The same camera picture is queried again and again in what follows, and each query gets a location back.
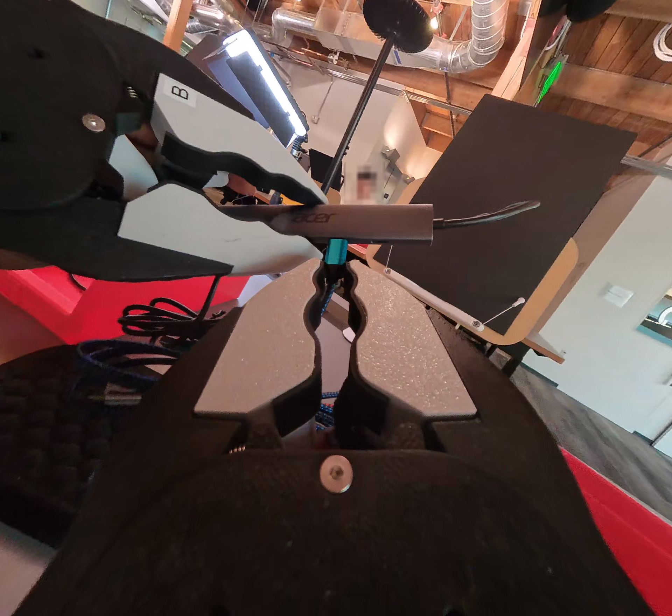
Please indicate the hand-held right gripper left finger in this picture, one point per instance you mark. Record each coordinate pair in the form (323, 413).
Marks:
(262, 353)

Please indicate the white wall sign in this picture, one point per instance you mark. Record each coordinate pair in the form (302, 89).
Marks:
(618, 295)

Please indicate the wooden office desk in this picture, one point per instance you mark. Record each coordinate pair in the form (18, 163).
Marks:
(546, 348)

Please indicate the led light panel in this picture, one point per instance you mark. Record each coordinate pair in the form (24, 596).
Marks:
(262, 85)

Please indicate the wooden backing board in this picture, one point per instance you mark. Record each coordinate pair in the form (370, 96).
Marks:
(556, 285)

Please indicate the black light stand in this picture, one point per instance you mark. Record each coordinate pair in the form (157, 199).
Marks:
(299, 151)

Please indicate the black panel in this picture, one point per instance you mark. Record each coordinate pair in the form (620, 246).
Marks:
(498, 196)

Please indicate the green exit sign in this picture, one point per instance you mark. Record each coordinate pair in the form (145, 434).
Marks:
(548, 81)

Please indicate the black floor lamp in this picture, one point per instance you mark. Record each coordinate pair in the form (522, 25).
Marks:
(397, 20)

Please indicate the white tilting stand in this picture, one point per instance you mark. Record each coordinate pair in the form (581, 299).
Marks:
(446, 306)

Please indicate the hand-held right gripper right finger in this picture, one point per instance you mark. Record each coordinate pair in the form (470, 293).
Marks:
(409, 358)

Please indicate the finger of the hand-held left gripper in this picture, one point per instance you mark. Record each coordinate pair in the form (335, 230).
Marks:
(183, 227)
(220, 122)

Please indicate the black textured cloth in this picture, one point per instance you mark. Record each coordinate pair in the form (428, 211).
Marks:
(47, 442)

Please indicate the black rectangular plug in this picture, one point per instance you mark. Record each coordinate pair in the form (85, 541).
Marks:
(378, 224)

